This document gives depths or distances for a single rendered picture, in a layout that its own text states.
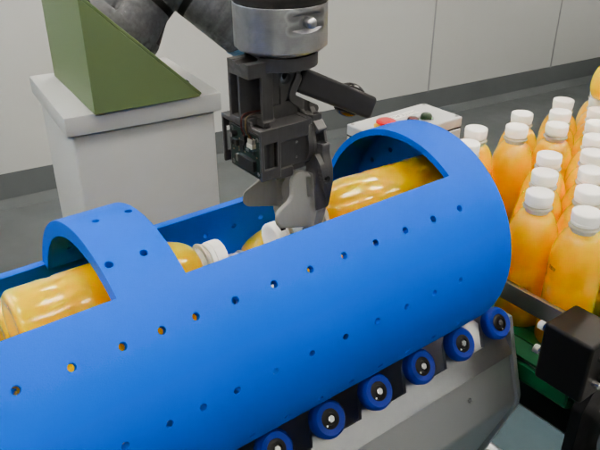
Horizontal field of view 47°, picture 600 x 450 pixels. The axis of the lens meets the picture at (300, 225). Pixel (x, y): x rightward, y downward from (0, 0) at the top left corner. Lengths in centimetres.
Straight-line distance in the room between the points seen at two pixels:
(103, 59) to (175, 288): 79
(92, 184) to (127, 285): 84
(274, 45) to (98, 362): 31
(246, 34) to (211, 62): 314
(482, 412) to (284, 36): 61
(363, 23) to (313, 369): 365
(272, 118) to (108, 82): 71
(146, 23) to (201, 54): 232
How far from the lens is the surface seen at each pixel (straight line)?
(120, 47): 134
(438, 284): 77
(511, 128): 125
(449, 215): 78
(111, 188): 144
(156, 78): 137
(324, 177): 69
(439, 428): 95
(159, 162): 145
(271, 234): 82
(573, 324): 95
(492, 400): 102
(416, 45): 451
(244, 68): 64
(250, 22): 64
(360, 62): 427
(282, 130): 66
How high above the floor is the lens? 153
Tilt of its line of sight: 29 degrees down
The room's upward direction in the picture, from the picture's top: straight up
